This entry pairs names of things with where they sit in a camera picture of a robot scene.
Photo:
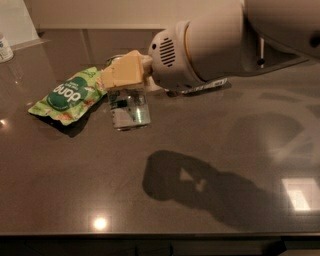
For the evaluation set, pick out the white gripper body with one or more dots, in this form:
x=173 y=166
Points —
x=167 y=61

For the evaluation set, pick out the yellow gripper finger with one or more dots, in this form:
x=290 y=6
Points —
x=125 y=71

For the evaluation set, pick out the silver green soda can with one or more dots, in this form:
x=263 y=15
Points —
x=128 y=105

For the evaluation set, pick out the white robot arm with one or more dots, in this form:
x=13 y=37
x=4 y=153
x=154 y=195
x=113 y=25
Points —
x=235 y=38

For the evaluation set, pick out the clear blue-label plastic bottle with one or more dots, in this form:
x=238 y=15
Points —
x=210 y=85

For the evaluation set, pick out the green snack chip bag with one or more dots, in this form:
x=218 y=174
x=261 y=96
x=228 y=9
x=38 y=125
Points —
x=70 y=100

